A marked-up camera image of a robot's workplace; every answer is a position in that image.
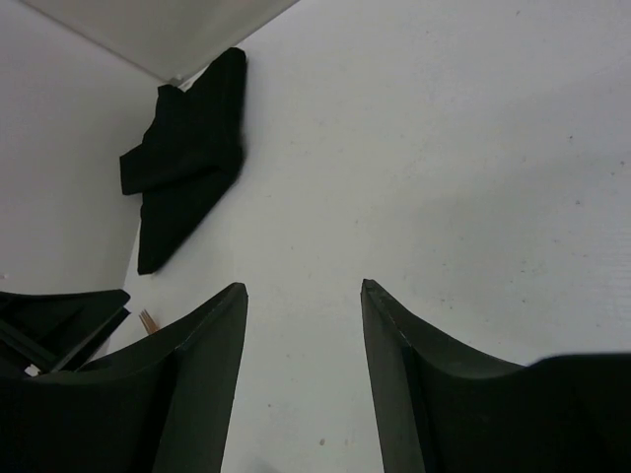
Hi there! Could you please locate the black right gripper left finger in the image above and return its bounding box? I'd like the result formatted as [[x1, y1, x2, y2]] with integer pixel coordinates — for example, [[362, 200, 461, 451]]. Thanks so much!
[[1, 283, 247, 472]]

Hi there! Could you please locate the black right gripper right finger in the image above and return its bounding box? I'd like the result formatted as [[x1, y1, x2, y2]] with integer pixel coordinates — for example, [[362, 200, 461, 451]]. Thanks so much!
[[361, 280, 630, 472]]

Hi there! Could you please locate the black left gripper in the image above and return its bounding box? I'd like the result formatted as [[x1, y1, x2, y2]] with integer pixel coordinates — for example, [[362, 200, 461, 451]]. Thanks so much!
[[1, 290, 130, 375]]

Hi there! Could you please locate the black cloth placemat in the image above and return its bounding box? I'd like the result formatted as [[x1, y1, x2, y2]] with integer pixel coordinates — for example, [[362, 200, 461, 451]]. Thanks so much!
[[119, 47, 247, 275]]

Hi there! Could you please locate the copper fork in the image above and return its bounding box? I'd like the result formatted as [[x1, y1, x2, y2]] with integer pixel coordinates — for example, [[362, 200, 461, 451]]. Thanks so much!
[[139, 309, 160, 335]]

